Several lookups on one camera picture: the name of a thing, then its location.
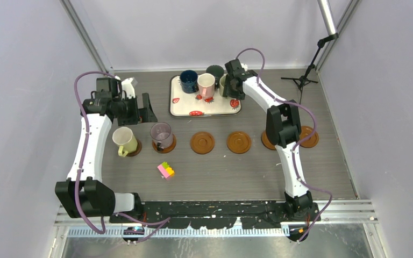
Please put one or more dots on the light green mug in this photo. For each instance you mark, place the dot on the light green mug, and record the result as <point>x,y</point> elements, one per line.
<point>125,140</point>

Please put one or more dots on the black tripod stand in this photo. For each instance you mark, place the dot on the black tripod stand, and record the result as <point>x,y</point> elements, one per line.
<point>303,80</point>

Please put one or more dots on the large brown wooden coaster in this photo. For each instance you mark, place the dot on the large brown wooden coaster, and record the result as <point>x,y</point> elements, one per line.
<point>239,142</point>

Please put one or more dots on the pale green mug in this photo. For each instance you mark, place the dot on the pale green mug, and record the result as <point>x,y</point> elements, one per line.
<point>222,83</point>

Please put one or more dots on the white strawberry print tray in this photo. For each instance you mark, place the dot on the white strawberry print tray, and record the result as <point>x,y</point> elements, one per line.
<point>182,104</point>

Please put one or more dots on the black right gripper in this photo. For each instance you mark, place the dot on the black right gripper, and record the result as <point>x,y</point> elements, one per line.
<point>227,91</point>

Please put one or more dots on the silver pole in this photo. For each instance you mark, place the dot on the silver pole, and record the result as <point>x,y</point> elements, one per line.
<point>327,15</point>

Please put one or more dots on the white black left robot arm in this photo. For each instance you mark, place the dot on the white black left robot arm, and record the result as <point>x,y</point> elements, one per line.
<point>83,188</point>

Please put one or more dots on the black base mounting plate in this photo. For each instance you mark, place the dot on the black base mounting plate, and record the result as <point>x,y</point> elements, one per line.
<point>214,215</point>

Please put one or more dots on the pink green yellow toy block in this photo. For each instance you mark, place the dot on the pink green yellow toy block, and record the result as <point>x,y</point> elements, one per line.
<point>166,170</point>

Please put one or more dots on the purple mug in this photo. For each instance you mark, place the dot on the purple mug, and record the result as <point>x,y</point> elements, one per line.
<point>161,133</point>

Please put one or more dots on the dark green mug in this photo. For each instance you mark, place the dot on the dark green mug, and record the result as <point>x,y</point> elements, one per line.
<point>217,71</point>

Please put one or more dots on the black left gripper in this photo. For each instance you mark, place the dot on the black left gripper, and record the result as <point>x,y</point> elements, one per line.
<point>147,114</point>

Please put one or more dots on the pink mug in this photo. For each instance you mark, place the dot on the pink mug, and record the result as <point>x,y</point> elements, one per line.
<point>206,85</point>

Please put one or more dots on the dark blue mug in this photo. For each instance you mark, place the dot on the dark blue mug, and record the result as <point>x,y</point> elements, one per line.
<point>188,81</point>

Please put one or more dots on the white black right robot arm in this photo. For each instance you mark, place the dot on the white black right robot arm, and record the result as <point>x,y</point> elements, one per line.
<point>283,129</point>

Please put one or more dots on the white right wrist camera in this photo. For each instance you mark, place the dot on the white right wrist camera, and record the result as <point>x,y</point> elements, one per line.
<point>244,66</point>

